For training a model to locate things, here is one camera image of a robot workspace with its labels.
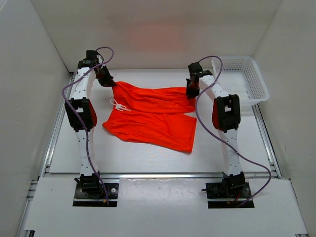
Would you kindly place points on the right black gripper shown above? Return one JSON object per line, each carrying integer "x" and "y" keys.
{"x": 189, "y": 94}

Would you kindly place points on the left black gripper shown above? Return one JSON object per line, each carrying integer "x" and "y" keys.
{"x": 108, "y": 82}

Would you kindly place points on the orange shorts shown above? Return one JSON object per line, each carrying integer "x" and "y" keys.
{"x": 155, "y": 116}

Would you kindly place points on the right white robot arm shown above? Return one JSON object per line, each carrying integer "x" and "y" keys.
{"x": 225, "y": 118}

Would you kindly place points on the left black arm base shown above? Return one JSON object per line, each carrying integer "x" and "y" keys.
{"x": 95, "y": 196}

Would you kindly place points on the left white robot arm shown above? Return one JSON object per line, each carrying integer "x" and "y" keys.
{"x": 81, "y": 114}

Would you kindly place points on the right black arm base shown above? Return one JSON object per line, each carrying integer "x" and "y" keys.
{"x": 231, "y": 192}

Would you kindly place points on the white plastic basket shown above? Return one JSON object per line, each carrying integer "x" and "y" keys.
{"x": 240, "y": 75}

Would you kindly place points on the aluminium table rail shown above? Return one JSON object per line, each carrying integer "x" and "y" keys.
{"x": 161, "y": 175}

